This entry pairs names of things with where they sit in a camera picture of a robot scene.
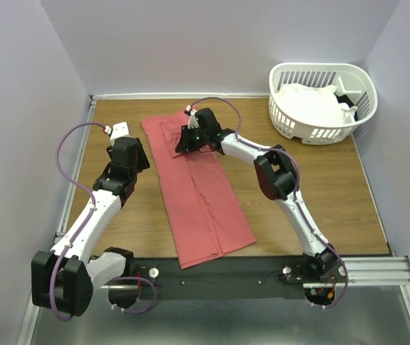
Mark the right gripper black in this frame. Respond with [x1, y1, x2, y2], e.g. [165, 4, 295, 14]
[174, 125, 208, 154]

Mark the white laundry basket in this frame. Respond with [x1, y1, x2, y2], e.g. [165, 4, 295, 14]
[269, 63, 378, 145]

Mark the red t shirt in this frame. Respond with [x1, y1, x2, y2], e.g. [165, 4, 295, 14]
[141, 114, 256, 269]

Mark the black garment in basket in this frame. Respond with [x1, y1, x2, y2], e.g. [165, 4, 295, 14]
[335, 95, 358, 122]

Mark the white t shirt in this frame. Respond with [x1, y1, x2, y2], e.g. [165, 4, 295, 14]
[274, 83, 354, 127]

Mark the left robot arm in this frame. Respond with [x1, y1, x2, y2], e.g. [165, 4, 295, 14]
[31, 137, 150, 322]

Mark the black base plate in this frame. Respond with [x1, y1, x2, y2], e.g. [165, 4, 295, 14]
[108, 255, 345, 308]

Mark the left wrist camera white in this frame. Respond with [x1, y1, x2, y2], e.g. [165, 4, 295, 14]
[103, 121, 131, 146]

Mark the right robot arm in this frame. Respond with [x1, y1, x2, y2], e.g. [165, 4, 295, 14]
[175, 105, 349, 282]

